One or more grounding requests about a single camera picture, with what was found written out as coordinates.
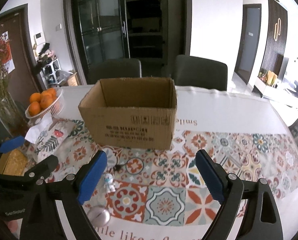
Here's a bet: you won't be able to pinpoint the small masked doll keychain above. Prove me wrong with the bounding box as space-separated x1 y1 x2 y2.
103 158 144 193

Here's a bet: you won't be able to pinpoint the dark wall panel logo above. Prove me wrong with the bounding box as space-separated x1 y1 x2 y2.
261 0 288 76

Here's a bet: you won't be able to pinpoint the orange fruit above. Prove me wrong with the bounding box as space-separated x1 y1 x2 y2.
28 101 41 116
40 94 54 109
29 93 41 103

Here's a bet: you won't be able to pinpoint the red white door poster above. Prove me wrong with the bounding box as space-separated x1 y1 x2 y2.
0 31 15 74

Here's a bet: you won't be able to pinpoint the left dark dining chair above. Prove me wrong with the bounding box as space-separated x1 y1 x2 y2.
87 58 142 85

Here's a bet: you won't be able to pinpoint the silver oval case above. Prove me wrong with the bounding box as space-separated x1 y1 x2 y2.
87 206 110 228

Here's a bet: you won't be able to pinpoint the orange fruit front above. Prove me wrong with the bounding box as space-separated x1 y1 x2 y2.
28 101 41 116

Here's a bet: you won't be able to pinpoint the patterned table runner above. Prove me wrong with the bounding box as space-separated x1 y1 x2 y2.
48 120 298 226

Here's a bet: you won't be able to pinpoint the white fruit basket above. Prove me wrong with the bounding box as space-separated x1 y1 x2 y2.
25 88 65 120

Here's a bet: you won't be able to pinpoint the woven yellow tissue box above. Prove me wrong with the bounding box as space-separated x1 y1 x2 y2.
0 149 28 176

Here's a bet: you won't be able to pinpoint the right dark dining chair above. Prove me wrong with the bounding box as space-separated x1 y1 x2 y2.
171 55 228 91

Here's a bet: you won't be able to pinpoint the brown cardboard box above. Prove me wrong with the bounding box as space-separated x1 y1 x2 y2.
78 77 177 150

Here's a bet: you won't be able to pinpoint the orange fruit left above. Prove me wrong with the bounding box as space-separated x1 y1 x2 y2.
29 93 41 103

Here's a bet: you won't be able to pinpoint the glass vase dried flowers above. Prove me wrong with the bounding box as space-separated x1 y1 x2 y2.
0 33 29 137

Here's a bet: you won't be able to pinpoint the person left hand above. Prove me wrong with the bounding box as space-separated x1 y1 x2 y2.
4 219 22 239

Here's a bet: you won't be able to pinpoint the white shoe rack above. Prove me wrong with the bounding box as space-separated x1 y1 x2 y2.
41 59 61 88

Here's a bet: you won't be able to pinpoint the brown entrance door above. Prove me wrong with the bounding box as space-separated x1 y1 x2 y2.
0 4 45 107

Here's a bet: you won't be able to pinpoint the cardboard box on floor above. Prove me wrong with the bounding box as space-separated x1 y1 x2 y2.
64 73 79 86

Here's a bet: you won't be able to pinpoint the dark glass cabinet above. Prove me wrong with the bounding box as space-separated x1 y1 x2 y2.
64 0 188 73

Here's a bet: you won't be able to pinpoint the orange fruit right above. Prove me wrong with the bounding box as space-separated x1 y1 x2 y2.
40 94 54 109

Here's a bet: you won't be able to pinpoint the floral fabric tissue pouch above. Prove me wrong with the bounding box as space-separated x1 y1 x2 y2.
24 116 76 163

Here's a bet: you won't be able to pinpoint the white tv console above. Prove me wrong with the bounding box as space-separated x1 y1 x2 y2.
252 77 298 109

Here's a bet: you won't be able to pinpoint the dark dining chair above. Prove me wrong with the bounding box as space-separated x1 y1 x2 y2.
171 55 228 91
87 58 142 85

